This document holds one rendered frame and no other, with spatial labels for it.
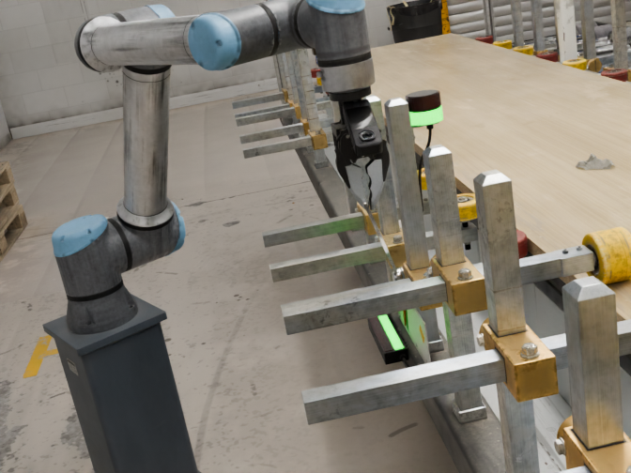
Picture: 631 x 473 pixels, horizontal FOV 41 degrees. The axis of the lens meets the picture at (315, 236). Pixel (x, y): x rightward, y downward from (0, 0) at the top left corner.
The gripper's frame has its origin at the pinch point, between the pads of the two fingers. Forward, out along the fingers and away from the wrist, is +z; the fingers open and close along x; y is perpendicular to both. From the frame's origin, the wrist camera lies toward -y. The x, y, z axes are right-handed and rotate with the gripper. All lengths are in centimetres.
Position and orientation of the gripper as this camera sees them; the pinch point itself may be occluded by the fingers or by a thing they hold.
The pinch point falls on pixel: (369, 204)
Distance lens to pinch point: 146.7
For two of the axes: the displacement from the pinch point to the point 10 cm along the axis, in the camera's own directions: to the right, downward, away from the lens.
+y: -1.3, -3.1, 9.4
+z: 1.7, 9.3, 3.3
